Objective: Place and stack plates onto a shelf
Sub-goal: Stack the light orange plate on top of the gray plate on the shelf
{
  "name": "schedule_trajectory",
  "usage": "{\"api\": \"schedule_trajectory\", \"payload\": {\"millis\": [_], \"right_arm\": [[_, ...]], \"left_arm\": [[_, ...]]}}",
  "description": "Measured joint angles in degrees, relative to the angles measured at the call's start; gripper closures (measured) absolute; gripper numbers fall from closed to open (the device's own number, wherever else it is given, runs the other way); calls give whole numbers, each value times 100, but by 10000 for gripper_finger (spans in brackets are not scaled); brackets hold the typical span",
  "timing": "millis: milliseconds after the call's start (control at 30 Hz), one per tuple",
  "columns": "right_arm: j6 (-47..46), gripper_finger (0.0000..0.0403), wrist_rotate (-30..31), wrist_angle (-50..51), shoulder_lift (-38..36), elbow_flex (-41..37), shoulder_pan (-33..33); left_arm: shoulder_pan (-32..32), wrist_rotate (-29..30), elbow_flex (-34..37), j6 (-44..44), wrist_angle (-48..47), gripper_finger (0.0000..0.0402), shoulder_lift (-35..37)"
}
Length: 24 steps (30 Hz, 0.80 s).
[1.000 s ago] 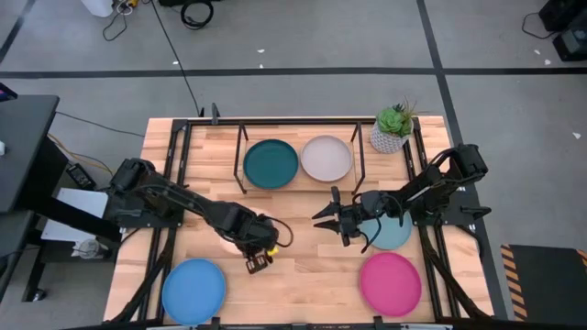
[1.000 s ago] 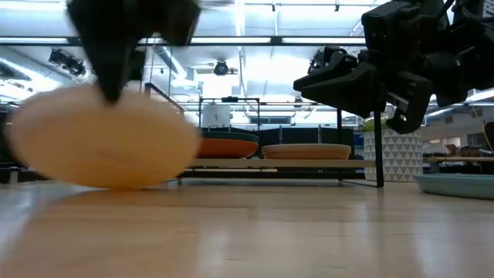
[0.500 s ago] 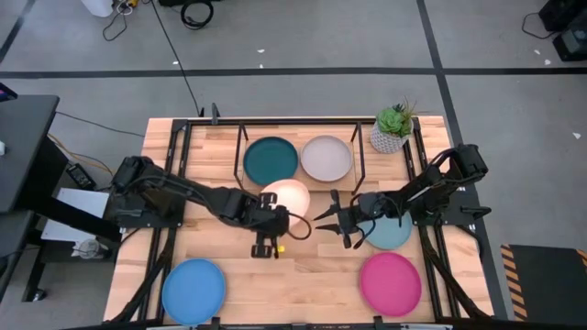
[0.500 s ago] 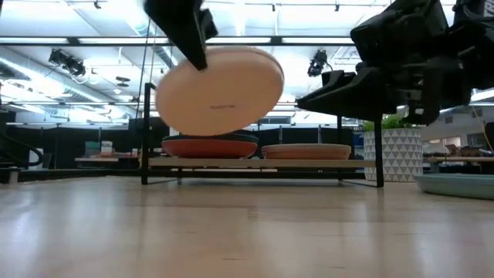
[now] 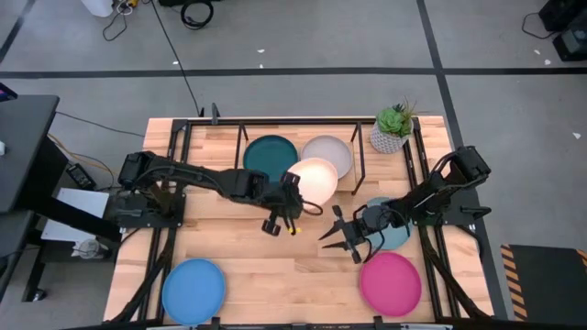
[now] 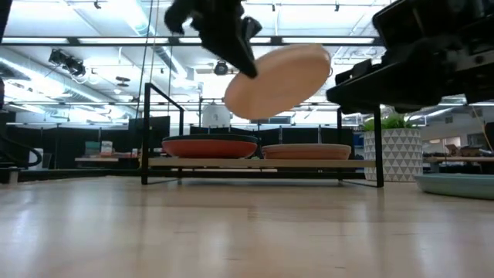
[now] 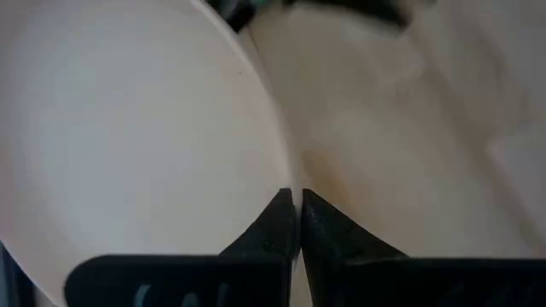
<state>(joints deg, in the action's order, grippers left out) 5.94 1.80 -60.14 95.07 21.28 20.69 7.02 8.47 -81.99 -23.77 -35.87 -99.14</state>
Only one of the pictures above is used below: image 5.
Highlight pink plate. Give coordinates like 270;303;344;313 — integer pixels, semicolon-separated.
359;250;423;318

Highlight black aluminium rig frame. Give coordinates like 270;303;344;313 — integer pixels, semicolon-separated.
105;103;496;330

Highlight black metal dish rack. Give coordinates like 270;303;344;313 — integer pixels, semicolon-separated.
232;119;368;197

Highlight long black floor cable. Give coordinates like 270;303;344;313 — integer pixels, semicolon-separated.
150;0;205;118

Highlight black desk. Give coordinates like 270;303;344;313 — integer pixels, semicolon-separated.
0;93;123;303

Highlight light blue plate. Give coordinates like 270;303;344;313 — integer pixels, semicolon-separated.
364;196;412;251

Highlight coiled black cable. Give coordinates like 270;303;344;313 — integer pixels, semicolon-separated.
180;0;216;31

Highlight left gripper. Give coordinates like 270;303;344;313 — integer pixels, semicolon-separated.
260;171;307;237

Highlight warm grey plate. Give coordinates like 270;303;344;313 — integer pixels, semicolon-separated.
300;134;354;180

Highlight white sheet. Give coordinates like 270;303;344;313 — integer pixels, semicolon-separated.
40;187;112;244

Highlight black hazard striped mat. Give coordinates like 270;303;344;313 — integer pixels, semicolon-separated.
499;244;587;323

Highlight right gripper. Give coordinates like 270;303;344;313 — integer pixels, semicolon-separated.
318;205;401;266

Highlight black equipment case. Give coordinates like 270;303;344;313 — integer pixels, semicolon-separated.
538;0;587;33
552;26;587;63

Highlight black power adapter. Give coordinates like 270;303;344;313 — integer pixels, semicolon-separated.
65;162;98;192

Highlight white bin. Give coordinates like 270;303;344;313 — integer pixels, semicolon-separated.
81;0;115;18

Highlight dark teal plate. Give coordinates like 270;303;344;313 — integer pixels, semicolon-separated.
242;134;300;187

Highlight pale peach plate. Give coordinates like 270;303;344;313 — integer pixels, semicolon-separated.
287;157;339;208

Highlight succulent in white patterned pot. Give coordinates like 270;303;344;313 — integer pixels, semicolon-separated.
369;97;419;155

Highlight bright blue plate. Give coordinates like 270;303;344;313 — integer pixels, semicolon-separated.
161;258;227;326

